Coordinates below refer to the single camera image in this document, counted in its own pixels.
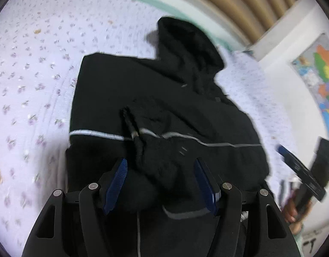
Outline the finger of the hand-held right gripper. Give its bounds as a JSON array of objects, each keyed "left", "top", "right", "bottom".
[{"left": 277, "top": 144, "right": 315, "bottom": 178}]

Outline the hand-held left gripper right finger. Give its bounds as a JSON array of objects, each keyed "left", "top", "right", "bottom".
[{"left": 193, "top": 157, "right": 301, "bottom": 257}]

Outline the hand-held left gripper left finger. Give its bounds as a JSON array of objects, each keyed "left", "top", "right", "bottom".
[{"left": 21, "top": 158, "right": 128, "bottom": 257}]

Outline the black hooded jacket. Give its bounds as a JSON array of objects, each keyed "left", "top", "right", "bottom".
[{"left": 65, "top": 16, "right": 273, "bottom": 257}]

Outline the person's right hand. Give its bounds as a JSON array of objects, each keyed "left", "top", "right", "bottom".
[{"left": 283, "top": 189, "right": 313, "bottom": 234}]

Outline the floral white bed quilt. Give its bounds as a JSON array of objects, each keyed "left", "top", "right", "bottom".
[{"left": 0, "top": 0, "right": 301, "bottom": 250}]

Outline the beige ribbed headboard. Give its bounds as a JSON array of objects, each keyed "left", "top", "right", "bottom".
[{"left": 168, "top": 0, "right": 307, "bottom": 45}]

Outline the green bed sheet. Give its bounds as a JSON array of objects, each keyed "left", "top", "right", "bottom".
[{"left": 20, "top": 0, "right": 236, "bottom": 51}]

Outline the world map wall poster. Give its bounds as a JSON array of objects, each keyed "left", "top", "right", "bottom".
[{"left": 291, "top": 33, "right": 329, "bottom": 140}]

